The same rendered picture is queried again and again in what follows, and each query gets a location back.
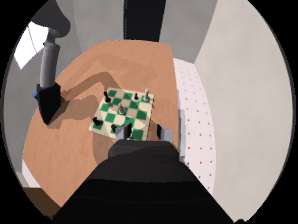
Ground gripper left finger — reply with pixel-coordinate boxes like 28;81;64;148
115;123;132;141

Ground green and cream chessboard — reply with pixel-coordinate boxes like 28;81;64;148
89;88;154;141

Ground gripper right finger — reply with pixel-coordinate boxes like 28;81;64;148
157;124;173;144

